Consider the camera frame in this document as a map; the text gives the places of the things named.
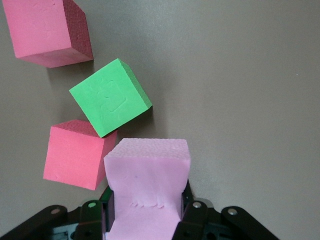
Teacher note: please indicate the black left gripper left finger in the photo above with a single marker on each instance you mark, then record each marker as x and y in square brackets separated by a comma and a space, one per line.
[107, 212]

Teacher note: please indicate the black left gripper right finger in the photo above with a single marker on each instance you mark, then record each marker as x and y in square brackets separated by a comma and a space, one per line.
[192, 217]

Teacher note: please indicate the pink foam cube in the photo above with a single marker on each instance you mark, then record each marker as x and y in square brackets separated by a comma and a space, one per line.
[147, 180]

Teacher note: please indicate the red foam cube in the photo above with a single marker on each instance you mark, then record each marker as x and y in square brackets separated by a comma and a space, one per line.
[72, 160]
[40, 30]

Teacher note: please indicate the green foam cube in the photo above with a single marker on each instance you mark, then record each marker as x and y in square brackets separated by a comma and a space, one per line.
[107, 100]

